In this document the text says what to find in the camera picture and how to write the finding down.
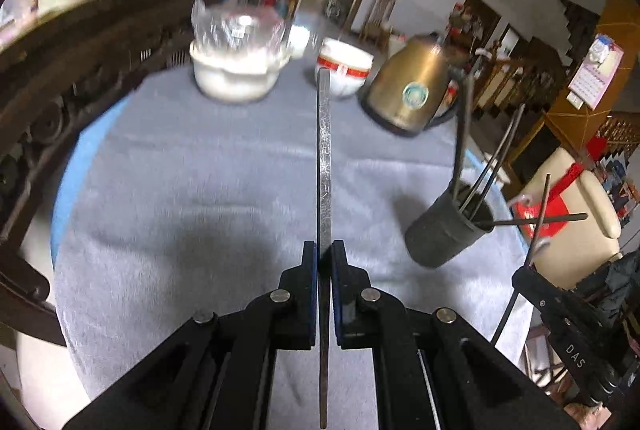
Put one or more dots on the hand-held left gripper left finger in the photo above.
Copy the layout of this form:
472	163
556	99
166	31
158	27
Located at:
305	300

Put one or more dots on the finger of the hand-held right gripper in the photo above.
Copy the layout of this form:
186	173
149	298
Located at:
540	290

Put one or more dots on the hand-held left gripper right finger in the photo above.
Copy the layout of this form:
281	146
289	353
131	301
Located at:
345	300

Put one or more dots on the dark chopstick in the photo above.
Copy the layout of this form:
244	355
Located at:
550	217
501	149
487	184
541	215

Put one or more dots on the grey utensil holder cup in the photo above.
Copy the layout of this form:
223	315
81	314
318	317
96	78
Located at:
440	235

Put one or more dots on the metal utensil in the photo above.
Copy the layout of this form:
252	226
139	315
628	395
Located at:
325	160

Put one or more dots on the cream armchair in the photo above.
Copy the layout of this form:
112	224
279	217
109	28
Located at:
580	235

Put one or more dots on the red plastic bag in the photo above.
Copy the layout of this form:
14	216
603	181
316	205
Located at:
565	197

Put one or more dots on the grey tablecloth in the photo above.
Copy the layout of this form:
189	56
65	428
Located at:
200	170

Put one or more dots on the chopstick in cup right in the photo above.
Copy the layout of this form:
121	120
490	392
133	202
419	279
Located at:
465	135

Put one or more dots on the white red-rimmed bowl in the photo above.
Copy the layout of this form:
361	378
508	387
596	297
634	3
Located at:
342	85
345	53

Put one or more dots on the wooden stair railing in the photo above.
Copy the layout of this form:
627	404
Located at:
500	75

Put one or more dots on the gold electric kettle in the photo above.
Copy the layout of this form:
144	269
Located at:
410	80

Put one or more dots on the white pot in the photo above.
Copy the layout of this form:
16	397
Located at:
230	80

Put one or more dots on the clear plastic bag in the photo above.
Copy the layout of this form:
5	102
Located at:
235	28

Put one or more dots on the carved dark wooden furniture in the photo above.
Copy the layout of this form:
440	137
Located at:
75	40

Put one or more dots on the wall calendar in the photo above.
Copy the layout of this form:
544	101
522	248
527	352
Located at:
597	70

